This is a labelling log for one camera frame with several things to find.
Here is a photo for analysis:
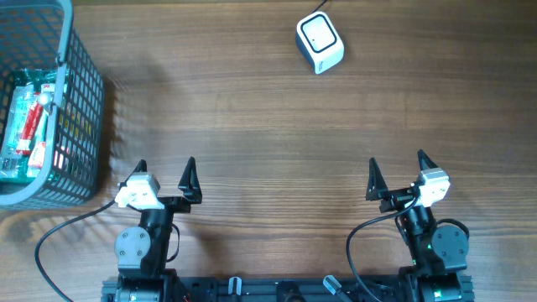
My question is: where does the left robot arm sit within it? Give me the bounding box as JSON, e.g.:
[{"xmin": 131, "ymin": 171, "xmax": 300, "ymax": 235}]
[{"xmin": 105, "ymin": 157, "xmax": 202, "ymax": 302}]

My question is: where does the white barcode scanner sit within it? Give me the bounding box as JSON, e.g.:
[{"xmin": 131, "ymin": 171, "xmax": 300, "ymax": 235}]
[{"xmin": 295, "ymin": 11, "xmax": 345, "ymax": 75}]

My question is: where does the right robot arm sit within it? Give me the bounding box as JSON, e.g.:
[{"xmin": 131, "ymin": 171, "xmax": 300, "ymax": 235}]
[{"xmin": 366, "ymin": 150, "xmax": 475, "ymax": 302}]

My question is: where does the black right camera cable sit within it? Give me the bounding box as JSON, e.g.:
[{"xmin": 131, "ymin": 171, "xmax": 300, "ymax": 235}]
[{"xmin": 345, "ymin": 195, "xmax": 420, "ymax": 302}]

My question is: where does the grey plastic mesh basket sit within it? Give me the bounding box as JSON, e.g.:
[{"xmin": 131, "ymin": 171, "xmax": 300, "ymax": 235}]
[{"xmin": 1, "ymin": 1, "xmax": 105, "ymax": 211}]

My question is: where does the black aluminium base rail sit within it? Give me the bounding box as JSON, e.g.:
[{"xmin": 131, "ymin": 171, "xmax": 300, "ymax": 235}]
[{"xmin": 101, "ymin": 275, "xmax": 476, "ymax": 302}]

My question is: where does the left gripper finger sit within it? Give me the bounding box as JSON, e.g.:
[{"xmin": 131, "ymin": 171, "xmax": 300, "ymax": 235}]
[
  {"xmin": 131, "ymin": 159, "xmax": 148, "ymax": 174},
  {"xmin": 178, "ymin": 157, "xmax": 202, "ymax": 200}
]

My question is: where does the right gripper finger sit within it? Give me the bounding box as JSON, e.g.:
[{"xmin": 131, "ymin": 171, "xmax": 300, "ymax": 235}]
[
  {"xmin": 417, "ymin": 149, "xmax": 438, "ymax": 171},
  {"xmin": 366, "ymin": 157, "xmax": 388, "ymax": 200}
]

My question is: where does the black left camera cable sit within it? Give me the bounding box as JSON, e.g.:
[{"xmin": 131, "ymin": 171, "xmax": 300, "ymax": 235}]
[{"xmin": 34, "ymin": 199, "xmax": 118, "ymax": 302}]

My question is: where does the black camera cable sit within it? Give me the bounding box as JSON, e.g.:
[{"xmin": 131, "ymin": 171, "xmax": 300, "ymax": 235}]
[
  {"xmin": 34, "ymin": 199, "xmax": 118, "ymax": 302},
  {"xmin": 345, "ymin": 195, "xmax": 420, "ymax": 302}
]

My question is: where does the green 3M gloves package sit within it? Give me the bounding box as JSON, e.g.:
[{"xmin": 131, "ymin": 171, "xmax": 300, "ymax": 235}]
[{"xmin": 1, "ymin": 69, "xmax": 57, "ymax": 184}]

